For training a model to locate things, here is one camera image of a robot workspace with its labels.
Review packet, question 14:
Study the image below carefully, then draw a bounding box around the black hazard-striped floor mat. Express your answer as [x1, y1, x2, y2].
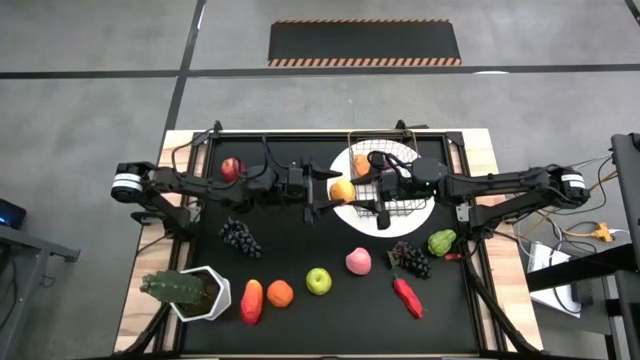
[267, 18, 463, 68]

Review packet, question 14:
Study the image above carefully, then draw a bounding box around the wire basket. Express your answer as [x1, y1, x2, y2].
[347, 129, 430, 220]

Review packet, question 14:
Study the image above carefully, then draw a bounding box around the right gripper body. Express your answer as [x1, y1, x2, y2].
[372, 157, 450, 232]

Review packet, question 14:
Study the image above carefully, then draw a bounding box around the pale orange round fruit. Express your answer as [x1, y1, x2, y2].
[352, 153, 372, 179]

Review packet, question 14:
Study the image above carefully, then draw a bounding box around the green cactus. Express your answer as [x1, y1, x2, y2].
[139, 269, 206, 305]

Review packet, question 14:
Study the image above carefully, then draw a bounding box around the black device with blue light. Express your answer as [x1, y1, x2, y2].
[0, 198, 27, 231]

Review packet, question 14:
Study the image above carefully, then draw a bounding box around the yellow-orange peach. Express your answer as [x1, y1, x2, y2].
[328, 178, 357, 205]

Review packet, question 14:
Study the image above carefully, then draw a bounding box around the black right gripper cable loop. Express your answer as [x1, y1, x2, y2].
[367, 149, 416, 174]

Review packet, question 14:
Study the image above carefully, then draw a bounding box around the pink peach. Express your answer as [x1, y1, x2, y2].
[345, 246, 373, 277]

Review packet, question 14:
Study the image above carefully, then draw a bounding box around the white round plate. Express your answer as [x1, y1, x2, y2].
[326, 138, 437, 239]

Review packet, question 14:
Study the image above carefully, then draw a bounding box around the long black cable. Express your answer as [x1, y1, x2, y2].
[170, 127, 221, 174]

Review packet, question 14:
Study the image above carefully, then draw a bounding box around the black crossbar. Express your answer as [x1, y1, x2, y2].
[524, 243, 640, 294]

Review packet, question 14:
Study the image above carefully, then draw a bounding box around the dark blue grape bunch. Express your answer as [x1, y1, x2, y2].
[218, 217, 263, 260]

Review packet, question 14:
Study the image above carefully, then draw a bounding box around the red apple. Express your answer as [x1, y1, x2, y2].
[220, 156, 246, 183]

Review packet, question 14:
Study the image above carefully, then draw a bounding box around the long red pepper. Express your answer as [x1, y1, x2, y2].
[392, 273, 425, 320]

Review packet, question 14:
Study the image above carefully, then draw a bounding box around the green apple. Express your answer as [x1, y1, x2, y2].
[305, 267, 333, 297]

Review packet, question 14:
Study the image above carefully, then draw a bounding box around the dark purple grape bunch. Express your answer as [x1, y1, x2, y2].
[385, 240, 432, 280]

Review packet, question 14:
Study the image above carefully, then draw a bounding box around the black left gripper cable loop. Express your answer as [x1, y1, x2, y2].
[262, 137, 292, 172]

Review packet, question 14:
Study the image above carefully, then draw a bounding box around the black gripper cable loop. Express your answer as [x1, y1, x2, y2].
[367, 149, 416, 174]
[262, 137, 292, 172]

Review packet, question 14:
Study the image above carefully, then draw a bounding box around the bright orange tangerine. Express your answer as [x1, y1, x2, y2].
[266, 279, 295, 309]

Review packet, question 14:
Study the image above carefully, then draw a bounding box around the white paper box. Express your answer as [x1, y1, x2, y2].
[527, 242, 584, 319]

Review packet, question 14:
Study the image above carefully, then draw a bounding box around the black metal table frame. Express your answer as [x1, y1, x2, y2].
[112, 119, 546, 360]

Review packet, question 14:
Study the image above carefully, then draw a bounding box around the white hexagonal pot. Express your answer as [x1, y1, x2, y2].
[169, 265, 233, 323]

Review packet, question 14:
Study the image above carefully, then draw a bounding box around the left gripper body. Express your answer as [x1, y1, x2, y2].
[272, 158, 317, 226]

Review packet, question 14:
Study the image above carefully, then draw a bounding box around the gray metal desk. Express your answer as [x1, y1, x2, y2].
[0, 224, 81, 360]

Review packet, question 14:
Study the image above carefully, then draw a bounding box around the red-orange mango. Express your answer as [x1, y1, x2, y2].
[239, 278, 265, 327]

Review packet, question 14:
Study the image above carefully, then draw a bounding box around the yellow power plug cable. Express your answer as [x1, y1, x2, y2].
[564, 222, 615, 244]

